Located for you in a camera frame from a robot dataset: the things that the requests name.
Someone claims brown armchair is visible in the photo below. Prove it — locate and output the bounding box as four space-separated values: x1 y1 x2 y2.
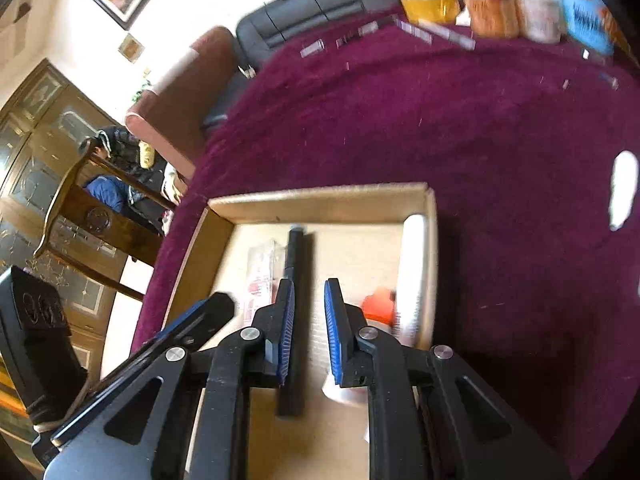
124 26 251 181

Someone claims orange jar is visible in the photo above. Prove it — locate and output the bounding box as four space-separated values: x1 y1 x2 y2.
462 0 521 38

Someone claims white tube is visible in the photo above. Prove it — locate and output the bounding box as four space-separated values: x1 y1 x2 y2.
395 214 427 346

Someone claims white plastic container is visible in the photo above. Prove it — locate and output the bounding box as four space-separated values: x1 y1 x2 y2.
512 0 566 43

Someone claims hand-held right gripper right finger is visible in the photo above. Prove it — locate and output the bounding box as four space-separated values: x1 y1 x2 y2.
324 278 571 480

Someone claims shallow cardboard box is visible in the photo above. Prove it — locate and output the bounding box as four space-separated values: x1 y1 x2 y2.
100 182 440 480

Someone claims white orange-capped glue bottle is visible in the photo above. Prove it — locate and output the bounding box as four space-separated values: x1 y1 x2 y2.
322 287 401 411

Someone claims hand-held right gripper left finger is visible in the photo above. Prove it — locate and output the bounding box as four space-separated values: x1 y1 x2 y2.
44 278 297 480

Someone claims blue printed container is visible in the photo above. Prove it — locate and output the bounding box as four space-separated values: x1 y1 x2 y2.
557 0 618 56

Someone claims clear red-printed plastic packet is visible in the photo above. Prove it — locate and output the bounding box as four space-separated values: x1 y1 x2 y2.
242 239 286 326

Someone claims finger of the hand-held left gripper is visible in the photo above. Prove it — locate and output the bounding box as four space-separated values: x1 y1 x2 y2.
31 292 237 466

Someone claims black leather sofa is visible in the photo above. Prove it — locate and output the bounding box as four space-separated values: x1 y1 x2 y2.
200 0 426 131

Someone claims maroon table cloth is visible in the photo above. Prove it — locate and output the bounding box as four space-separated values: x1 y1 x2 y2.
130 7 640 480

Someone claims small framed picture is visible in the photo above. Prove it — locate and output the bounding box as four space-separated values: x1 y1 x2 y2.
117 32 146 64

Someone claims yellow plastic container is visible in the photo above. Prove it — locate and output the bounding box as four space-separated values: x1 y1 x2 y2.
400 0 462 25

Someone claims black marker pen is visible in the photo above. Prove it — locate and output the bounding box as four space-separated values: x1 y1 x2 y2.
276 224 315 417

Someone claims green house plant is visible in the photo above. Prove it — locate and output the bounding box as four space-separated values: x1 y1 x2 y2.
131 67 153 103

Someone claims wooden glass-door cabinet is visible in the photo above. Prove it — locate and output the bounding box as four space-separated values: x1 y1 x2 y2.
0 57 151 391

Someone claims white oval object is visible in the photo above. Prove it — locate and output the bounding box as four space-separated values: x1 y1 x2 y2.
609 151 640 232

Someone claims wooden chair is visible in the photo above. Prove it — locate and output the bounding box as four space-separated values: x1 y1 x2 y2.
34 137 176 303

